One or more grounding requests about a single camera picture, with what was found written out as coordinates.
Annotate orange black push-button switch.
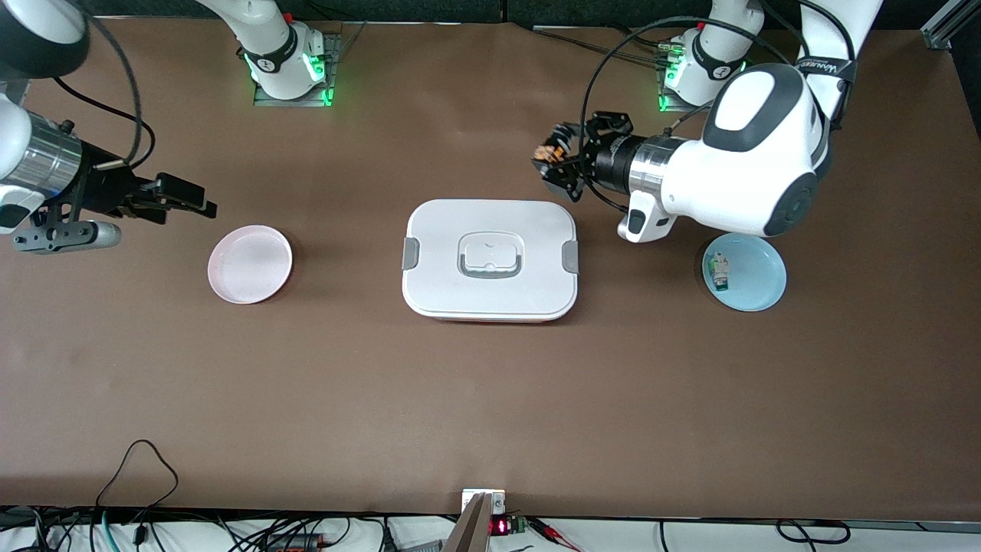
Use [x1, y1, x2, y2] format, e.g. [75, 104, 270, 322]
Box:
[533, 136, 572, 168]

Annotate white lunch box grey clips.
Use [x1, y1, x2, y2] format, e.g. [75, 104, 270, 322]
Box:
[402, 199, 579, 324]

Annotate pink round plate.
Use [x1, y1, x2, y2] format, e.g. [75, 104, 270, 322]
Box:
[207, 225, 294, 305]

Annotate light blue round plate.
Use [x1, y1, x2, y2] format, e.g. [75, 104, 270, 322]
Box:
[702, 232, 788, 313]

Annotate orange black connector device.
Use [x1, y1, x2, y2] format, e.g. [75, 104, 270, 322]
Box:
[264, 533, 323, 552]

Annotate red clip leads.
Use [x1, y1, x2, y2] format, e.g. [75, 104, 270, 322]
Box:
[529, 520, 583, 551]

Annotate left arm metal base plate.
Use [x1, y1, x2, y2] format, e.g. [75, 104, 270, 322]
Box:
[658, 31, 721, 114]

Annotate black base cable bundle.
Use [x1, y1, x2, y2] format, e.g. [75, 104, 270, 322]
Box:
[533, 23, 675, 70]

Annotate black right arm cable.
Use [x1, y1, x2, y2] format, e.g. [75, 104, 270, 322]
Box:
[54, 0, 156, 169]

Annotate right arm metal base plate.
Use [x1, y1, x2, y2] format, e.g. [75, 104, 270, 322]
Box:
[253, 31, 343, 108]

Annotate thin black cable loop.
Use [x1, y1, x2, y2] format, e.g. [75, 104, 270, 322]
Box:
[96, 439, 179, 537]

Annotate aluminium frame profile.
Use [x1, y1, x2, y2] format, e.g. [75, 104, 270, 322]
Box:
[922, 0, 981, 51]

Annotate aluminium camera post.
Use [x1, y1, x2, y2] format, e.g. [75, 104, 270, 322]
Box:
[443, 488, 507, 552]

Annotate black coiled cable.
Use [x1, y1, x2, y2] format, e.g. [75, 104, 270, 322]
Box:
[776, 520, 851, 545]

